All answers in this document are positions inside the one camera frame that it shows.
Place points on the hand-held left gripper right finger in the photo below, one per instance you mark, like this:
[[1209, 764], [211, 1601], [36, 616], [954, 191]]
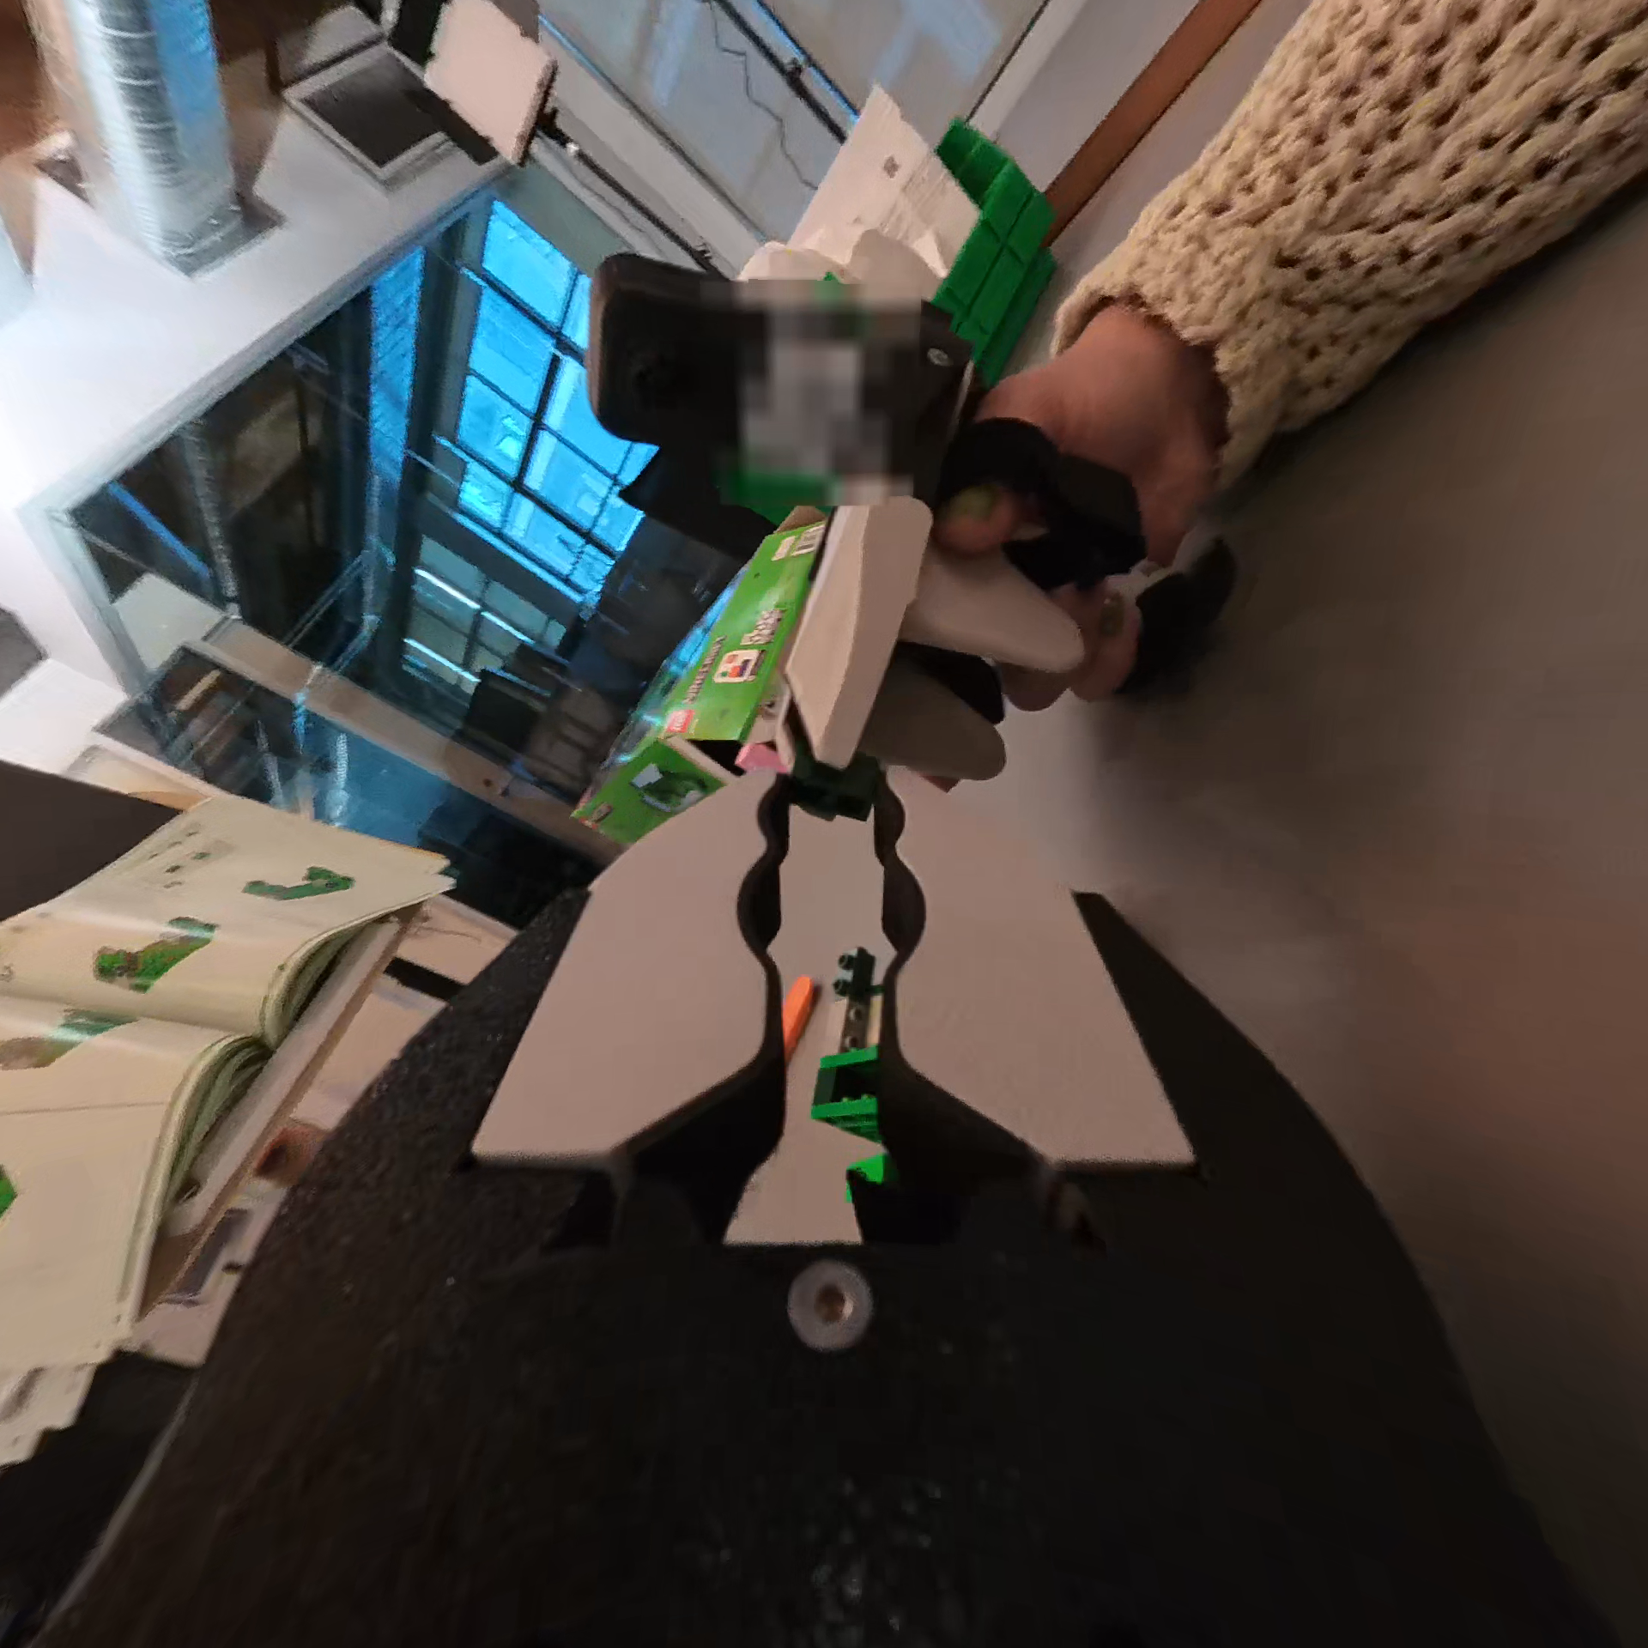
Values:
[[1031, 1017]]

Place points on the large green creeper lego model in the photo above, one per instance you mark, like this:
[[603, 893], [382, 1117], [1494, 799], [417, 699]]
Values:
[[998, 244]]

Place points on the pink lego pig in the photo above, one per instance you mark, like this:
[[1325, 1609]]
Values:
[[760, 760]]

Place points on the green and grey lego build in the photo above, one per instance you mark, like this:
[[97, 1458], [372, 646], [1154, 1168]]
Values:
[[850, 1095]]

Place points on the green lego set box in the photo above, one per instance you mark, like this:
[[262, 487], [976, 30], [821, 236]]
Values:
[[721, 630]]

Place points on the orange brick separator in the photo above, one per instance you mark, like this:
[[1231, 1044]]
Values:
[[799, 1011]]

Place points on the silver ventilation duct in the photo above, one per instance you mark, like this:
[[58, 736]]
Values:
[[156, 116]]

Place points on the lego instruction booklet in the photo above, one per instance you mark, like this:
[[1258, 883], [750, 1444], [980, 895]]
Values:
[[156, 1030]]

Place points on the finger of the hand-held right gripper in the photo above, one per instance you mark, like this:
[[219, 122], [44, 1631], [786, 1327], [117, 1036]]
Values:
[[856, 605], [947, 728]]

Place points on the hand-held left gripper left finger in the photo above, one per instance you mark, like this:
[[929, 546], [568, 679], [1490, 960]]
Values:
[[631, 1017]]

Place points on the person's right forearm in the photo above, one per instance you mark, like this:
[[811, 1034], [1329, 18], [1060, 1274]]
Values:
[[1353, 193]]

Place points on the white vent grille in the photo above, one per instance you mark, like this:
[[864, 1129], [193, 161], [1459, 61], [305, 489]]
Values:
[[374, 116]]

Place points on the person's right hand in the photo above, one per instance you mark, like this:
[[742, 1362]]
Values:
[[1147, 412]]

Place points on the white crumpled paper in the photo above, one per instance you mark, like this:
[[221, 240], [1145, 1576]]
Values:
[[876, 181]]

